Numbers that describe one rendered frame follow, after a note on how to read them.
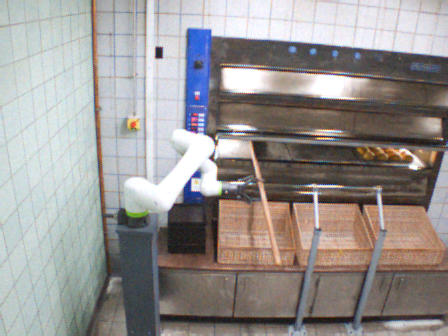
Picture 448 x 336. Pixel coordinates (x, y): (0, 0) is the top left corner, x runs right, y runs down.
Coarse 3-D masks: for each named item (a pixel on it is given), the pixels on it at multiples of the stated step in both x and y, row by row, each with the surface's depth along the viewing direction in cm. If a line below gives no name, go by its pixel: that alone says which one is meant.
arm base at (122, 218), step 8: (120, 208) 222; (104, 216) 219; (112, 216) 219; (120, 216) 217; (128, 216) 216; (144, 216) 217; (120, 224) 217; (128, 224) 216; (136, 224) 216; (144, 224) 218
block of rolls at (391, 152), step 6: (360, 150) 347; (366, 150) 343; (372, 150) 352; (378, 150) 343; (384, 150) 353; (390, 150) 346; (396, 150) 354; (402, 150) 352; (366, 156) 335; (372, 156) 334; (378, 156) 336; (384, 156) 334; (390, 156) 344; (396, 156) 335; (402, 156) 345; (408, 156) 337
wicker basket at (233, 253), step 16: (240, 208) 327; (256, 208) 327; (272, 208) 327; (288, 208) 322; (224, 224) 329; (256, 224) 329; (272, 224) 330; (288, 224) 317; (224, 240) 320; (240, 240) 321; (256, 240) 323; (288, 240) 312; (224, 256) 292; (240, 256) 292; (256, 256) 292; (272, 256) 303; (288, 256) 305
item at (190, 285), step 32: (160, 256) 297; (192, 256) 300; (384, 256) 311; (160, 288) 296; (192, 288) 296; (224, 288) 297; (256, 288) 298; (288, 288) 299; (320, 288) 300; (352, 288) 301; (384, 288) 303; (416, 288) 305; (192, 320) 315; (224, 320) 316; (256, 320) 317; (288, 320) 318; (320, 320) 319; (352, 320) 321; (384, 320) 323
